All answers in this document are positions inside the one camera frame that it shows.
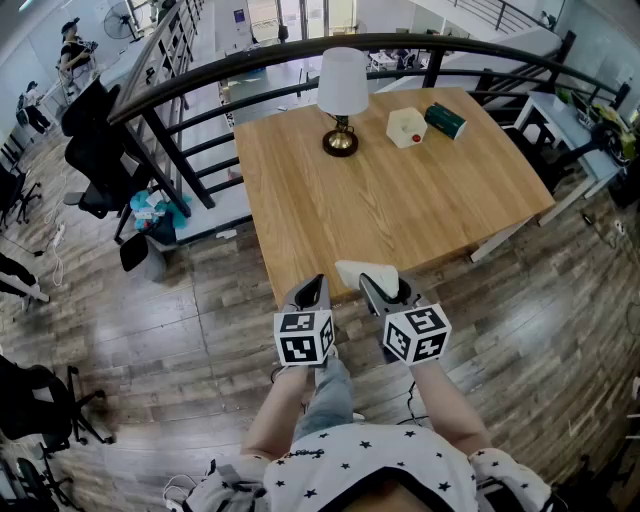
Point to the trash bin with blue bag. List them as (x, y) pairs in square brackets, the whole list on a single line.
[(155, 225)]

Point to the person's left forearm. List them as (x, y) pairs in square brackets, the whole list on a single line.
[(280, 415)]

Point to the black metal railing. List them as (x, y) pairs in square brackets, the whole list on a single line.
[(350, 41)]

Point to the white side table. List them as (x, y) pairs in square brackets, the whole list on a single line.
[(550, 112)]

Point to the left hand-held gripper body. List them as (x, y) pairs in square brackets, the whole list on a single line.
[(300, 340)]

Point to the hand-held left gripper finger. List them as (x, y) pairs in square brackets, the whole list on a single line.
[(325, 297), (295, 297)]

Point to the grey trash bin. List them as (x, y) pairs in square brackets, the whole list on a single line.
[(134, 252)]

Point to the person's jeans leg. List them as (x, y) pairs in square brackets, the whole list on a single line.
[(325, 400)]

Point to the tall black office chair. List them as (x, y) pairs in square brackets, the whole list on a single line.
[(100, 150)]

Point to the white shade table lamp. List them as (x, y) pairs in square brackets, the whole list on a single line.
[(342, 80)]

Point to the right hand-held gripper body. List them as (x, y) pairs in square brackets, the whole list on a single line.
[(417, 335)]

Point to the standing fan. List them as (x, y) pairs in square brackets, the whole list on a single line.
[(117, 20)]

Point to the green potted plant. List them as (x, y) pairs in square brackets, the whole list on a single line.
[(567, 96)]

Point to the green box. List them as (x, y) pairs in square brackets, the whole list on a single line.
[(442, 120)]

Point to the person's star print shirt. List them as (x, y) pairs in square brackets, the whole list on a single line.
[(360, 460)]

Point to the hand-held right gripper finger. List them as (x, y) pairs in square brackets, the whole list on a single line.
[(375, 300), (419, 297)]

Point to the white desk organizer box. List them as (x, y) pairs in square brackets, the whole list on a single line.
[(402, 125)]

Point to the person's right forearm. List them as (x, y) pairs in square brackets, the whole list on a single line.
[(445, 410)]

